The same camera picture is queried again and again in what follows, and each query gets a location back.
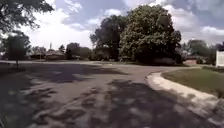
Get dark tall tree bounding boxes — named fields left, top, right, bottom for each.
left=89, top=14, right=129, bottom=62

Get grey asphalt road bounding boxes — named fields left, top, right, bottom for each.
left=0, top=59, right=224, bottom=128

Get dark bushy tree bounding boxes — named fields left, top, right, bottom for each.
left=65, top=42, right=93, bottom=61

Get large green tree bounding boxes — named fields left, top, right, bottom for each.
left=118, top=3, right=183, bottom=66

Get low house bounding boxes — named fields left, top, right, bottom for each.
left=29, top=49, right=68, bottom=62

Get pale concrete kerb strip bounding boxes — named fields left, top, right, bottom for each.
left=145, top=70, right=224, bottom=128

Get red brick building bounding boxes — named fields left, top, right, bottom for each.
left=182, top=55, right=198, bottom=66

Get grass verge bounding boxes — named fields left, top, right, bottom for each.
left=161, top=65, right=224, bottom=99

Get group of distant trees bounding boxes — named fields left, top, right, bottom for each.
left=181, top=38, right=224, bottom=66

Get small tree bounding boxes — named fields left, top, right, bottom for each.
left=2, top=30, right=33, bottom=70

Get white sign board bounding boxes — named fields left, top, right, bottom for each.
left=215, top=50, right=224, bottom=68

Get overhanging tree branches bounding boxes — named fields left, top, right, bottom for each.
left=0, top=0, right=55, bottom=34

